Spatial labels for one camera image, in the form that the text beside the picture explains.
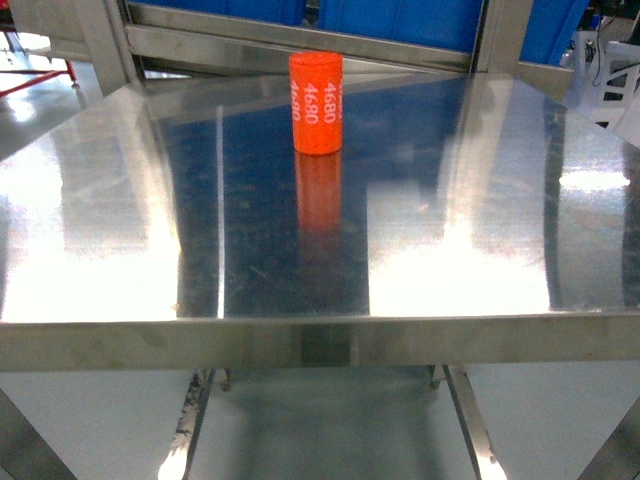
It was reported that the blue plastic bin right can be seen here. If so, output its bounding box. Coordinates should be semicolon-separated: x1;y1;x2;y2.
318;0;483;53

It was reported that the blue plastic bin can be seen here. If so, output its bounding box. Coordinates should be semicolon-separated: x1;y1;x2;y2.
318;0;483;53
143;0;306;26

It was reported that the stainless steel bin rack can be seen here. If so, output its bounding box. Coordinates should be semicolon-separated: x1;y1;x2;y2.
9;1;573;99

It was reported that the orange cylindrical capacitor 4680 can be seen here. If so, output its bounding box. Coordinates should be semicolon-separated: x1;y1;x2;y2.
289;51;343;156

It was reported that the red metal workbench frame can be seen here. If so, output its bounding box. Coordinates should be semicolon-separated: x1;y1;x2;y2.
0;27;79;94

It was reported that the blue plastic bin left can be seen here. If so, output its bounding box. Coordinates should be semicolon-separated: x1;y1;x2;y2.
143;0;306;26

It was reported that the stainless steel table frame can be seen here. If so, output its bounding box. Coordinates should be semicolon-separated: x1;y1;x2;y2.
1;75;639;479

